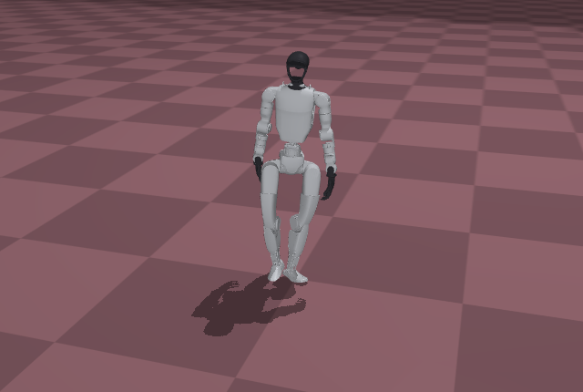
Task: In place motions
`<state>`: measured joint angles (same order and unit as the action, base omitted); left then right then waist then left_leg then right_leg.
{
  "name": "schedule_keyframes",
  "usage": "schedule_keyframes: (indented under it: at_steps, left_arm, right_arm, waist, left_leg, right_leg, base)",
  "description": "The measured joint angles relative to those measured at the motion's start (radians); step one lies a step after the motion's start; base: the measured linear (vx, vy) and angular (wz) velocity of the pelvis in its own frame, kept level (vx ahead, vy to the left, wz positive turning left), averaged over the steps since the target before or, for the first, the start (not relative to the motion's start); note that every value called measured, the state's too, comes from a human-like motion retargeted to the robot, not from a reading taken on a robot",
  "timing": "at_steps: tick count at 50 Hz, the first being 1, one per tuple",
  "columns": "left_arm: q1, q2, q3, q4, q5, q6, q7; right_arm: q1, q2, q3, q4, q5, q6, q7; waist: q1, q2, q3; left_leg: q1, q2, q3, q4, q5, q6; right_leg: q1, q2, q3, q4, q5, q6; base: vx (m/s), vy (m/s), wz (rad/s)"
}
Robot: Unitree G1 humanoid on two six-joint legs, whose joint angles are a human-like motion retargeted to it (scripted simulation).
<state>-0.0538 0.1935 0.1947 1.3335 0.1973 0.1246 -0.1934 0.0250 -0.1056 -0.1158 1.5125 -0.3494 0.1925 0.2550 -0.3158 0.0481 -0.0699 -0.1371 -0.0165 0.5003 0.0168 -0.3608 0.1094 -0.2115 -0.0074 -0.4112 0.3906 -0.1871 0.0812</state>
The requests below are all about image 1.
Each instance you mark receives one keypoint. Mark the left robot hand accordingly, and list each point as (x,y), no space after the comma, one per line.
(331,175)

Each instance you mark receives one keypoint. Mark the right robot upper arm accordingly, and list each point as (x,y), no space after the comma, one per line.
(267,97)

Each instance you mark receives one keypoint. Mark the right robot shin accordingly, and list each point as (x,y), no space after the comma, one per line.
(273,241)

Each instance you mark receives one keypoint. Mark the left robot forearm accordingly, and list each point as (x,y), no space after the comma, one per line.
(329,157)

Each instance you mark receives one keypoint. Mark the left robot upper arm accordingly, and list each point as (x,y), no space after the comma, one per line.
(323,101)

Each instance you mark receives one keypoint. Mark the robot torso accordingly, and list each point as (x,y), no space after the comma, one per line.
(294,120)

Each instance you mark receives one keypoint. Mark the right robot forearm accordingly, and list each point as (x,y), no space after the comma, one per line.
(260,145)

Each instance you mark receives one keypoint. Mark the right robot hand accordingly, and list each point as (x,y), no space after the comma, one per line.
(258,164)

